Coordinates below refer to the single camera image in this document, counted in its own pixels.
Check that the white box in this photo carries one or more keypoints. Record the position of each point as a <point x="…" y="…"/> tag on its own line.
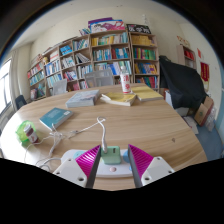
<point x="170" y="100"/>

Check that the red wall hanging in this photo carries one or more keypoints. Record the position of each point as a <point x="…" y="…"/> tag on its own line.
<point x="204" y="71"/>

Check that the closed yellow book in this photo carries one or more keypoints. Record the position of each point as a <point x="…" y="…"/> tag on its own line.
<point x="146" y="93"/>

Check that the mint green charger block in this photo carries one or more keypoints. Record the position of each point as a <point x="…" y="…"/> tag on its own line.
<point x="111" y="156"/>

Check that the grey mesh chair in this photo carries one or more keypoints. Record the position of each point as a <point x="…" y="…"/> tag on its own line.
<point x="100" y="78"/>

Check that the teal book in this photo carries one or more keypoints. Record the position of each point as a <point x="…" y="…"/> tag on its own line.
<point x="55" y="116"/>

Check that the grey book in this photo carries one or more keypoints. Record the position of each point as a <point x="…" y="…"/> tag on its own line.
<point x="82" y="98"/>

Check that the white power strip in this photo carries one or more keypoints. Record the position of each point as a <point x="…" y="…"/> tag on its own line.
<point x="111" y="169"/>

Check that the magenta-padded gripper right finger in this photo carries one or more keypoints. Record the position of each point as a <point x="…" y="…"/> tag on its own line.
<point x="155" y="169"/>

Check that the green plastic bag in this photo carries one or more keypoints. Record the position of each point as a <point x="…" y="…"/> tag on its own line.
<point x="20" y="131"/>

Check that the small wooden wall shelf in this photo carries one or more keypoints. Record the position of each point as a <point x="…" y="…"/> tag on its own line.
<point x="188" y="55"/>

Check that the black cloth cover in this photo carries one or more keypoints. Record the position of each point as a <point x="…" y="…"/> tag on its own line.
<point x="180" y="83"/>

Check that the clear bottle red label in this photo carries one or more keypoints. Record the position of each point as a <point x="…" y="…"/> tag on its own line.
<point x="125" y="81"/>

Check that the cardboard box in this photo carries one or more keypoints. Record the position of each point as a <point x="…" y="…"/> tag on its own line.
<point x="203" y="111"/>

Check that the window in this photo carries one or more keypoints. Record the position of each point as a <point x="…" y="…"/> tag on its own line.
<point x="4" y="86"/>

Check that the small jar red label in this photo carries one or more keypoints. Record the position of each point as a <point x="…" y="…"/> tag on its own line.
<point x="31" y="133"/>

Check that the open yellow book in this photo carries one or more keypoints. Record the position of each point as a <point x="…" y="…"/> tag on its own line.
<point x="118" y="97"/>

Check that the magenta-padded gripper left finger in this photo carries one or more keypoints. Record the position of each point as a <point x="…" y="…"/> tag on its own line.
<point x="71" y="170"/>

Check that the wooden bookshelf unit with books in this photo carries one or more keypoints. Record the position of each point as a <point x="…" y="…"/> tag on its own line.
<point x="110" y="53"/>

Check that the light grey chair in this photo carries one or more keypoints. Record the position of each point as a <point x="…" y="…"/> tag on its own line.
<point x="60" y="87"/>

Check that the dark blue chair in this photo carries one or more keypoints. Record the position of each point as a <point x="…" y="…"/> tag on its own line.
<point x="20" y="101"/>

